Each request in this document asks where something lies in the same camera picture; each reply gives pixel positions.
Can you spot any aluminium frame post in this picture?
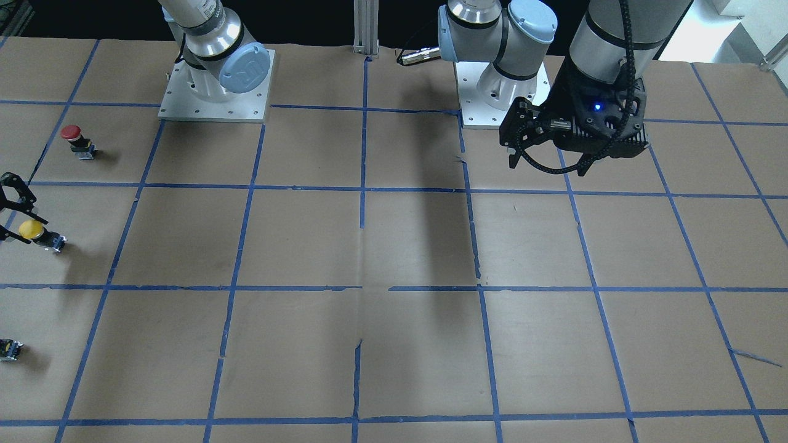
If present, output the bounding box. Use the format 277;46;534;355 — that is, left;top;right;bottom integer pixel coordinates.
353;0;379;58

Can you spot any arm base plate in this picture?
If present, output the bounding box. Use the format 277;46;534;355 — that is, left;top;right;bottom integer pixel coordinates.
158;49;276;124
454;60;552;130

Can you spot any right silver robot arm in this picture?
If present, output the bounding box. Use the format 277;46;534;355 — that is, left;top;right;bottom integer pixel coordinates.
2;1;275;252

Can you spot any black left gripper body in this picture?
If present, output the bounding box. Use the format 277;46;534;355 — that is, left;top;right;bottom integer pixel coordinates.
499;62;616;169

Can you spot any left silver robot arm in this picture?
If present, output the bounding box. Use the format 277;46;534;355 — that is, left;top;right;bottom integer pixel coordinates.
396;1;691;177

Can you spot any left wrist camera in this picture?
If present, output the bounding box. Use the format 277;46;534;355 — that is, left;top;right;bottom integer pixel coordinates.
544;74;651;159

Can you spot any yellow push button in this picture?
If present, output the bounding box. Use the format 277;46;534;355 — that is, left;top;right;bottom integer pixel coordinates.
18;220;67;253

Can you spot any red push button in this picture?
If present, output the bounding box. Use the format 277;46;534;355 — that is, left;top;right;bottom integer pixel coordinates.
59;124;96;161

